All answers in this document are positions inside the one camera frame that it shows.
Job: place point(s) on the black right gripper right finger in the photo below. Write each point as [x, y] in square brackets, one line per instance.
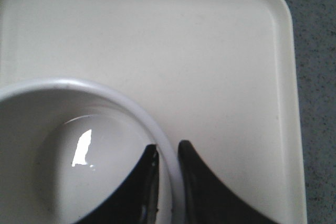
[207, 199]

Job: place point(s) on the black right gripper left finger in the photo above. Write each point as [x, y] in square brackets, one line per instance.
[136, 199]

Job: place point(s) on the white smiley mug black handle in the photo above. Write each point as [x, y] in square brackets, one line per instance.
[68, 144]

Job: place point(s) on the cream rectangular tray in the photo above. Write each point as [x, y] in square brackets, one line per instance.
[220, 73]

